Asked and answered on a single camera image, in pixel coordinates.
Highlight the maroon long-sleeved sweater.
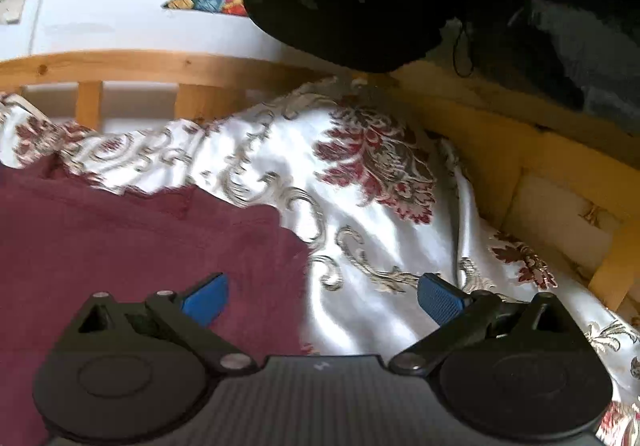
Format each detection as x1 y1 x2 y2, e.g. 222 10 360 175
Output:
0 158 314 446

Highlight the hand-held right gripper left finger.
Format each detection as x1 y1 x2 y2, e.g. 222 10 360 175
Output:
65 272 258 373

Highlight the white floral printed blanket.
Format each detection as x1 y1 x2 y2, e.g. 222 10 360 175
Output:
0 76 640 446

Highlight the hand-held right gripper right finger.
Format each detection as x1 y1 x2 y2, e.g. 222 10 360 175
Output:
389 272 576 374

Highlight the wooden bed frame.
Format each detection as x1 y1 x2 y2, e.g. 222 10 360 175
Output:
0 50 640 322

